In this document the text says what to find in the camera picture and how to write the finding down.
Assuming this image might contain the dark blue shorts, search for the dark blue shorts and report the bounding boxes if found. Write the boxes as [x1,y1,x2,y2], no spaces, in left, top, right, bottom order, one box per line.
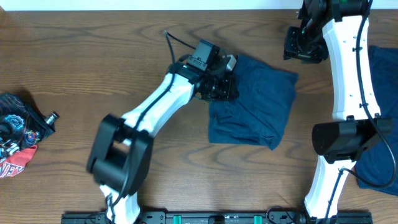
[208,54,299,151]

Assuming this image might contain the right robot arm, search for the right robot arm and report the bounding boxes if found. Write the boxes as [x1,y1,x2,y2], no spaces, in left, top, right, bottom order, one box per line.
[284,0,392,223]

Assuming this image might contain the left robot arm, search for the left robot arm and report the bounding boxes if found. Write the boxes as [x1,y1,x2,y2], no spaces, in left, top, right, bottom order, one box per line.
[86,40,239,223]

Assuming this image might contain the dark blue garment at right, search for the dark blue garment at right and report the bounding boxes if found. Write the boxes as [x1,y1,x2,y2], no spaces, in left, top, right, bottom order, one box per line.
[354,45,398,196]

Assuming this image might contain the small black metal cylinder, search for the small black metal cylinder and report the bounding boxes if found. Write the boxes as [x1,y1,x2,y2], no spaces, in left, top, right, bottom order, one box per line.
[45,111,60,126]

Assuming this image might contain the black printed t-shirt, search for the black printed t-shirt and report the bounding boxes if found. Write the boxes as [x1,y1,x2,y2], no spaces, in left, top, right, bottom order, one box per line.
[1,93,55,159]

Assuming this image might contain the red printed garment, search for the red printed garment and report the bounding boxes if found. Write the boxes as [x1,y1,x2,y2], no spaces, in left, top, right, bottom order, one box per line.
[1,145,38,178]

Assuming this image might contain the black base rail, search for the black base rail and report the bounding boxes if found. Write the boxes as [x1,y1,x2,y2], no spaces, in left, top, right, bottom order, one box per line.
[60,211,373,224]

